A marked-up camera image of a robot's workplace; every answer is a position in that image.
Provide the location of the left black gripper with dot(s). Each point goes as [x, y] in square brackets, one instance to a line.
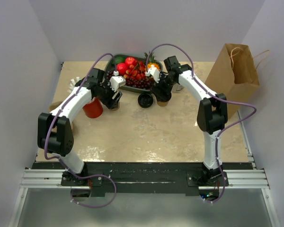
[110, 103]

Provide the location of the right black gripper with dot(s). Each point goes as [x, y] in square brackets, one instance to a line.
[157, 87]

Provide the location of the brown paper cups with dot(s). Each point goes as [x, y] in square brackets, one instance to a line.
[116, 107]

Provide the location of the brown pulp cup carrier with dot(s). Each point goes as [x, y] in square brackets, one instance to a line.
[52, 107]

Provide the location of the brown paper bag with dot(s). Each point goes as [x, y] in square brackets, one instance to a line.
[234, 73]

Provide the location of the brown paper coffee cup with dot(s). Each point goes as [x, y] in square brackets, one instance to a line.
[162, 104]

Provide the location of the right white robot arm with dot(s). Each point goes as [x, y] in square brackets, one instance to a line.
[212, 112]

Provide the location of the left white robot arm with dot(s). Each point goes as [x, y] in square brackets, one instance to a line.
[55, 135]

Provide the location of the white napkin wrapped cup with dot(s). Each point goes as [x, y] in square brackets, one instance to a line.
[177, 88]

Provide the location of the dark grape bunch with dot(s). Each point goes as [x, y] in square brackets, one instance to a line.
[138, 82]

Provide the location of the red plastic cup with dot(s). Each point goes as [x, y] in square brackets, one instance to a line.
[93, 109]

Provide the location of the stacked black lids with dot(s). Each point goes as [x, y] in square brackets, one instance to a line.
[145, 100]

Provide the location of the orange spiky fruit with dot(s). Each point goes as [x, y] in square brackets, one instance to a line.
[153, 64]

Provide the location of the red apple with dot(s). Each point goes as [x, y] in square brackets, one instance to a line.
[122, 68]
[130, 61]

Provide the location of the dark green fruit tray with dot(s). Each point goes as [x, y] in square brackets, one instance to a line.
[110, 67]

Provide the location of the green lime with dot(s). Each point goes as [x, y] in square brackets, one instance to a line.
[118, 60]

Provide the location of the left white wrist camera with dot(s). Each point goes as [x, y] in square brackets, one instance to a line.
[116, 82]

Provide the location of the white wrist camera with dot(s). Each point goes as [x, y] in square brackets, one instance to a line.
[116, 82]
[154, 73]

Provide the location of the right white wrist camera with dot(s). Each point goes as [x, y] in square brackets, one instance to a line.
[154, 73]

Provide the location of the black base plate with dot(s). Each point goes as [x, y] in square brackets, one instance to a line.
[136, 177]

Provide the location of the aluminium rail frame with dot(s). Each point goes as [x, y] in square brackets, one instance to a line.
[159, 195]

